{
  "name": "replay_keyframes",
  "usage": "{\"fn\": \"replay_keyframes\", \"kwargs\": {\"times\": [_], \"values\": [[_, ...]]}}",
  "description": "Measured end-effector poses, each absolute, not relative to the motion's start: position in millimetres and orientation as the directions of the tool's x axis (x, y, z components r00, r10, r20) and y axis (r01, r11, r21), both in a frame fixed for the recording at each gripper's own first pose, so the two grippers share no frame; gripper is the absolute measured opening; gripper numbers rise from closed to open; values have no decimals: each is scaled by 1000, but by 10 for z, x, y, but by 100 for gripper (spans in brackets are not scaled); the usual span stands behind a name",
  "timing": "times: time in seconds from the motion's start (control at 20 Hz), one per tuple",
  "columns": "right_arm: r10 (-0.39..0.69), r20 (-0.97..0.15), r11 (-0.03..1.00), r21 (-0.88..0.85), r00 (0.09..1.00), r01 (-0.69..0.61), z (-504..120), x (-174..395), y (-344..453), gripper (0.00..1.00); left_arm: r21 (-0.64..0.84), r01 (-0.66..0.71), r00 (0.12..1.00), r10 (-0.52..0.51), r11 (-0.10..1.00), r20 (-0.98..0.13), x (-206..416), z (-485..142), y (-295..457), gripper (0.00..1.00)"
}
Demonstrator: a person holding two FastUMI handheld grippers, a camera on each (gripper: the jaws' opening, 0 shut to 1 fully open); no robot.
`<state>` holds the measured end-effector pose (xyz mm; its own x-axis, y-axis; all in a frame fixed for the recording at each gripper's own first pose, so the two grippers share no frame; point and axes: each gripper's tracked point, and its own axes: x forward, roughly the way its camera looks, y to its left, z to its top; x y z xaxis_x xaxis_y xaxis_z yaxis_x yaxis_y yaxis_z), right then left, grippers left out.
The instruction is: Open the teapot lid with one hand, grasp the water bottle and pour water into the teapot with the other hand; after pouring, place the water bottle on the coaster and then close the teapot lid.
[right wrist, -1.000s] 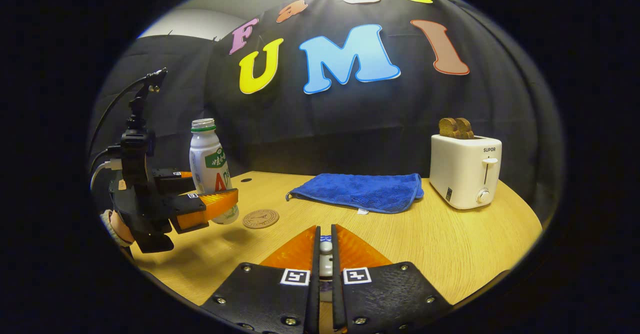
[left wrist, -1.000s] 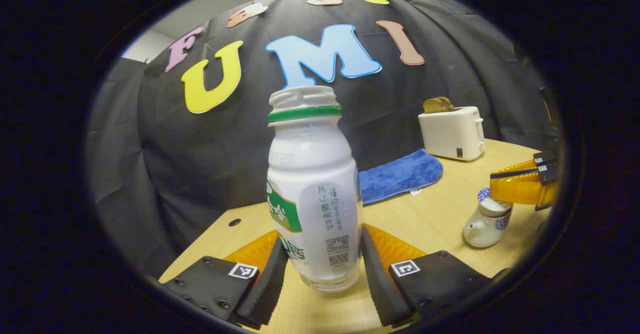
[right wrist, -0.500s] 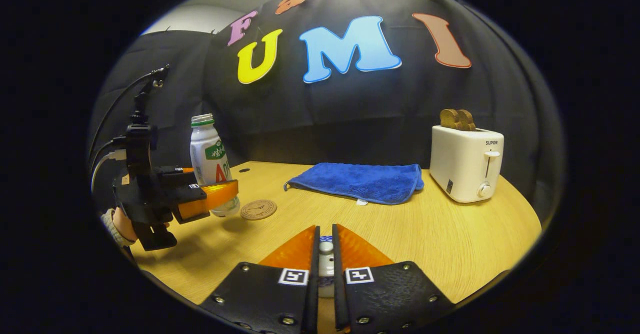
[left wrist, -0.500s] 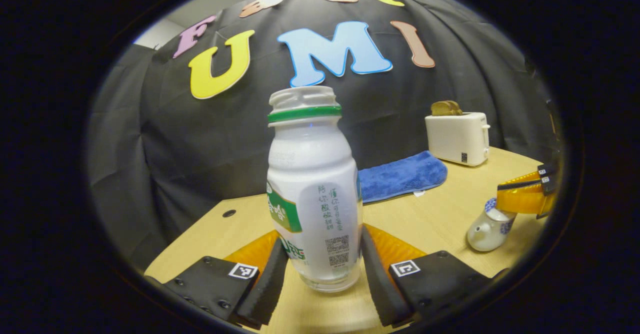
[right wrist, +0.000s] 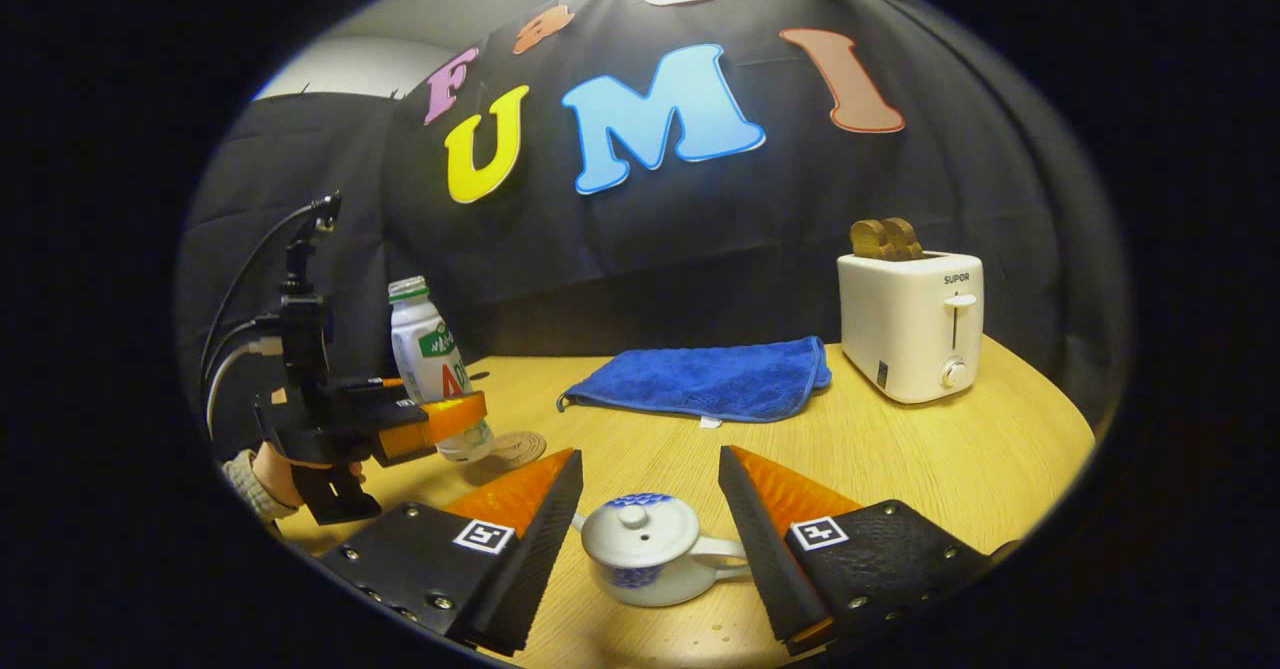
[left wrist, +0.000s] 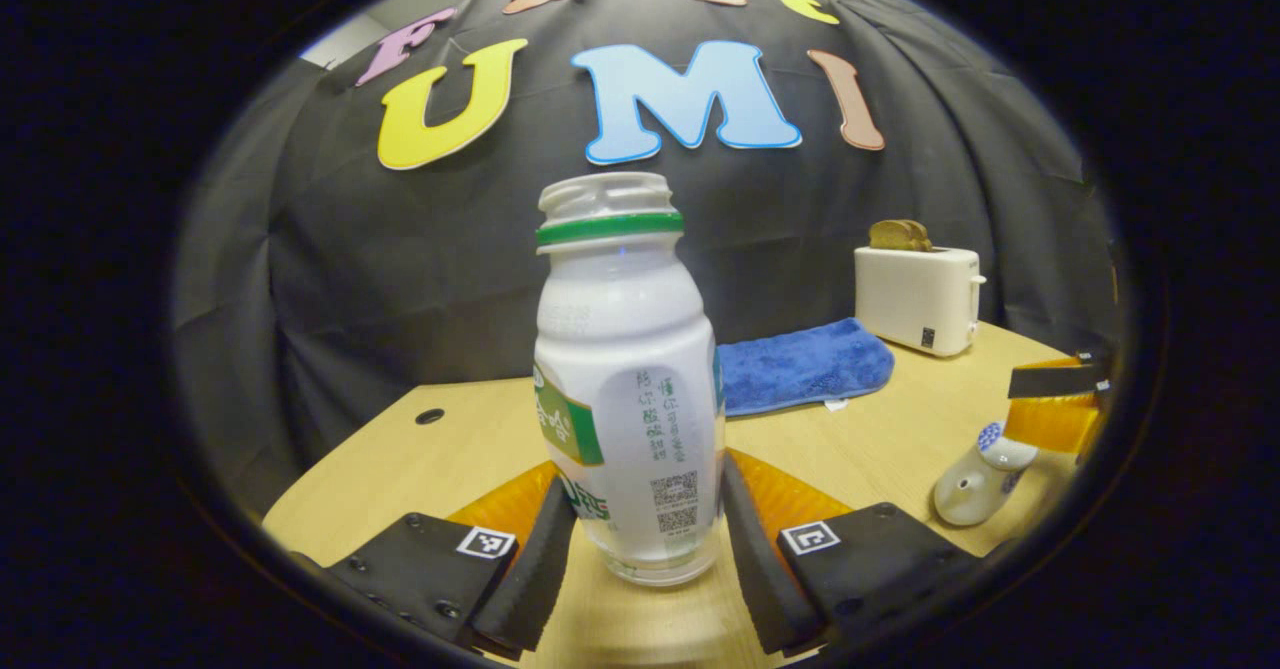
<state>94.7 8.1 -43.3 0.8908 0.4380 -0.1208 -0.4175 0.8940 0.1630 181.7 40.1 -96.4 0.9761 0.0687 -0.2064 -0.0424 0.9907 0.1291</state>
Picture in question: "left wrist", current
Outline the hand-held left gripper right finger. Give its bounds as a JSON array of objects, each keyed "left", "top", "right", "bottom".
[{"left": 722, "top": 447, "right": 986, "bottom": 658}]

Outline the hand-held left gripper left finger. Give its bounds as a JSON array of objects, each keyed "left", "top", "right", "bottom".
[{"left": 322, "top": 461, "right": 579, "bottom": 662}]

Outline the white water bottle green label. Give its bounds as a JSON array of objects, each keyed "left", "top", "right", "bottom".
[{"left": 533, "top": 171, "right": 727, "bottom": 588}]

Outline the white toaster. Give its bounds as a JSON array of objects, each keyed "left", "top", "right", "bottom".
[{"left": 853, "top": 245, "right": 987, "bottom": 358}]

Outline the blue towel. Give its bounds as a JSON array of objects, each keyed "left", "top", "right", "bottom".
[{"left": 716, "top": 317, "right": 896, "bottom": 418}]

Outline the black backdrop cloth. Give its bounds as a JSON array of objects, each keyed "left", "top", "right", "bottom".
[{"left": 172, "top": 0, "right": 1121, "bottom": 520}]

